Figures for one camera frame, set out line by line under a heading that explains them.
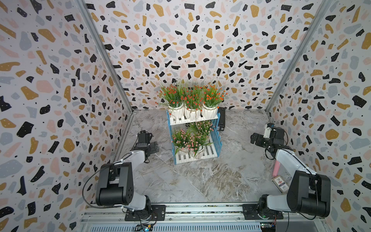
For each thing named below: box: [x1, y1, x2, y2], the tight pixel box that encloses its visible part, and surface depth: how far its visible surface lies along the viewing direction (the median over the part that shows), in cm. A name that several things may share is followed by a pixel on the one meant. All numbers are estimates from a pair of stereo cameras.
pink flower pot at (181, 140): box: [171, 128, 192, 161], surface depth 87 cm
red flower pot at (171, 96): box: [155, 84, 186, 122], surface depth 76 cm
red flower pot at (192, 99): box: [180, 84, 204, 122], surface depth 73 cm
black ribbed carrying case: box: [217, 106, 228, 131], surface depth 109 cm
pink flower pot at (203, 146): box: [188, 133, 218, 160], surface depth 89 cm
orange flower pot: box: [201, 85, 229, 118], surface depth 76 cm
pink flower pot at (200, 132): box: [186, 120, 215, 144], surface depth 88 cm
